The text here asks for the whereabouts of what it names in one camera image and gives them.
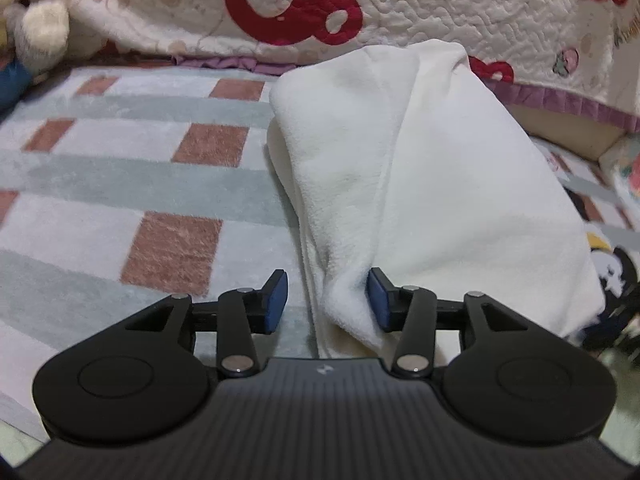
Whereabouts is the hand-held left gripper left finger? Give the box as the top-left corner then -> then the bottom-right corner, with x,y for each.
124,269 -> 290,378

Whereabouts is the light green blanket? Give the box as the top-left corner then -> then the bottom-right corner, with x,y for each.
0,345 -> 640,466

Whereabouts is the red bear print quilt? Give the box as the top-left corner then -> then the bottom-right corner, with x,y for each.
65,0 -> 640,133

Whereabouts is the floral print cloth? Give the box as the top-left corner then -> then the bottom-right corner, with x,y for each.
597,132 -> 640,201

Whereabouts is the white plush toy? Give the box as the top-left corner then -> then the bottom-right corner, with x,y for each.
0,0 -> 71,73

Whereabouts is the black cartoon print cloth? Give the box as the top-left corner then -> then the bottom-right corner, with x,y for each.
570,225 -> 640,356

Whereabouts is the checked plush blanket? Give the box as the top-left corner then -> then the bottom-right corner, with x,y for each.
0,62 -> 633,443

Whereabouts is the blue soft toy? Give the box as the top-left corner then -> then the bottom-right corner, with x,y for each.
0,57 -> 36,111

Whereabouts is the white fleece zip jacket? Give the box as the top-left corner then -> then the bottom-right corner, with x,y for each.
265,40 -> 603,353

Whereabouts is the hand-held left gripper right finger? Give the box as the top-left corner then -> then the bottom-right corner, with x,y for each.
365,267 -> 528,378

